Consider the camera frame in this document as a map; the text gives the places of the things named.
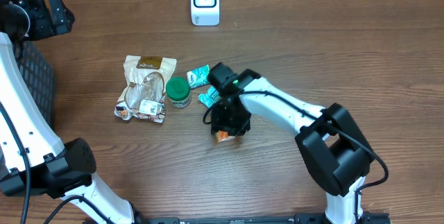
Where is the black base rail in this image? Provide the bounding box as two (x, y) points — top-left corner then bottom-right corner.
(138, 212), (391, 224)

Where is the small teal white packet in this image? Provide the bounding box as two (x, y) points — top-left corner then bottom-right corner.
(186, 64), (210, 89)

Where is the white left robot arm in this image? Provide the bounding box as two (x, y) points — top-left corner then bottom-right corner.
(1, 0), (144, 223)

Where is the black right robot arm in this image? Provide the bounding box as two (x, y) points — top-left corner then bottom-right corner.
(205, 62), (374, 223)

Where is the orange white snack packet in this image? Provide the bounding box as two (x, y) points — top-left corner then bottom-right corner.
(215, 130), (235, 143)

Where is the beige brown snack pouch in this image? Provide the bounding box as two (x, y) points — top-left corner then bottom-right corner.
(114, 55), (177, 123)

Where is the teal tissue packet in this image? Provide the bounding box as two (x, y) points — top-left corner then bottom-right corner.
(198, 86), (221, 108)

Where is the white barcode scanner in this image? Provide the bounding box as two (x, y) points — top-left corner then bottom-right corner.
(190, 0), (220, 26)

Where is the dark grey mesh basket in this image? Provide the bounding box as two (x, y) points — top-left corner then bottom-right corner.
(16, 42), (56, 128)

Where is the green lid seasoning jar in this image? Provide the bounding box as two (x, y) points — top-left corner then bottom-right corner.
(166, 77), (191, 108)

